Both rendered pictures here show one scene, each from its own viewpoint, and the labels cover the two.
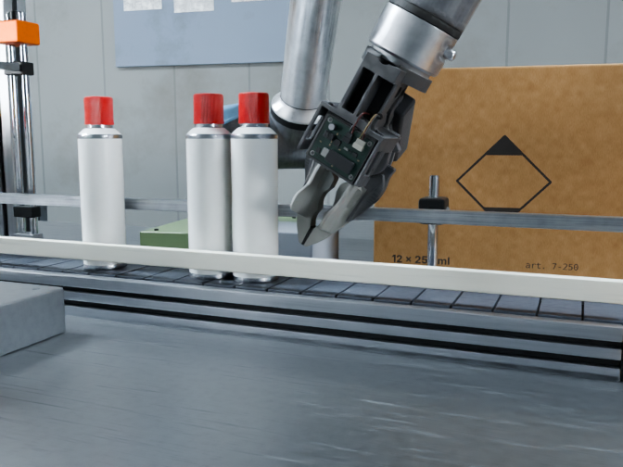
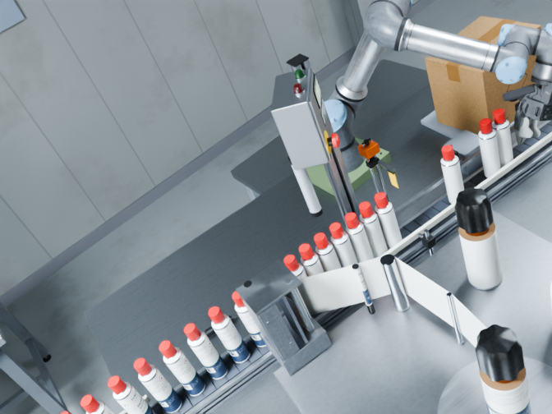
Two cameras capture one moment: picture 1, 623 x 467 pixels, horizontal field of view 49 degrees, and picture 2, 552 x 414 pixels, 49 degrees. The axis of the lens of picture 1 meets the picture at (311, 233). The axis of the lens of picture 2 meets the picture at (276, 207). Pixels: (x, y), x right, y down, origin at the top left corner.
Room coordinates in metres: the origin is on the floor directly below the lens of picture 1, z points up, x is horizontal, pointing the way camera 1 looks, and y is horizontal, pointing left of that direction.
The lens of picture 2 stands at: (0.06, 1.48, 2.18)
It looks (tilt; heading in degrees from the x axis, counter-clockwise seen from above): 38 degrees down; 323
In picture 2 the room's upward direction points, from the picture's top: 24 degrees counter-clockwise
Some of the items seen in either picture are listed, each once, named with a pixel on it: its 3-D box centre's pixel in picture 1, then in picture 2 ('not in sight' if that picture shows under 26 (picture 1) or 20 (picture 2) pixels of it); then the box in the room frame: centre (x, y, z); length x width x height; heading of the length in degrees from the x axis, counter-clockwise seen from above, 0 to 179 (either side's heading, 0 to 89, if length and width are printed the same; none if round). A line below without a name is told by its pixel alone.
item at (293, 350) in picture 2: not in sight; (283, 316); (0.98, 0.91, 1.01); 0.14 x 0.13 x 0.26; 68
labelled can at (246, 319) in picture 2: not in sight; (250, 318); (1.09, 0.93, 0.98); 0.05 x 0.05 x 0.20
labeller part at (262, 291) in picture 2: not in sight; (268, 286); (0.98, 0.91, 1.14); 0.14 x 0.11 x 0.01; 68
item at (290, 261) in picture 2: not in sight; (301, 283); (1.03, 0.78, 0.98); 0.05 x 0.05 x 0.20
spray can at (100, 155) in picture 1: (101, 183); (452, 175); (0.82, 0.25, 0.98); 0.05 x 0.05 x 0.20
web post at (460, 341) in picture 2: not in sight; (454, 319); (0.60, 0.72, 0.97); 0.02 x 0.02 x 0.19
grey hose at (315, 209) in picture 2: not in sight; (305, 186); (1.06, 0.59, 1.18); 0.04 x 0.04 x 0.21
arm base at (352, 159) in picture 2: not in sight; (341, 149); (1.30, 0.16, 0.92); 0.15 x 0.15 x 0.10
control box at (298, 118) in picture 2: not in sight; (303, 118); (1.03, 0.55, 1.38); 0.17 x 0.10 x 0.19; 123
